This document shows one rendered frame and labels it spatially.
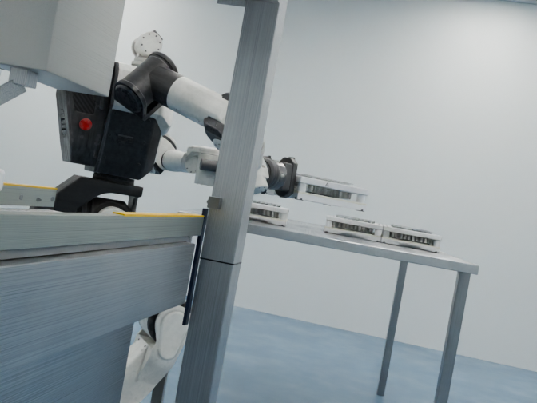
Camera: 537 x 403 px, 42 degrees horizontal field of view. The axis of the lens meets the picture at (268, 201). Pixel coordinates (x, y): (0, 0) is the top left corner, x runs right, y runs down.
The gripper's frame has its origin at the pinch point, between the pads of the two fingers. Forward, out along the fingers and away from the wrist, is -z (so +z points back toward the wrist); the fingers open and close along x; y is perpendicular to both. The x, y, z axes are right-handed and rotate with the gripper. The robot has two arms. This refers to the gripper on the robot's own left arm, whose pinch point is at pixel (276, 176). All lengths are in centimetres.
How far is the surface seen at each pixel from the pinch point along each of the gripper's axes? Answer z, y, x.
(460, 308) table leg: -76, -1, 36
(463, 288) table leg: -76, -2, 29
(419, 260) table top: -59, -5, 21
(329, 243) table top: -28.4, -16.3, 20.3
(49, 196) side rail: 67, 91, 11
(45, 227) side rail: 65, 148, 11
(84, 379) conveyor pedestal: 58, 124, 33
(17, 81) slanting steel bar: 73, 106, -6
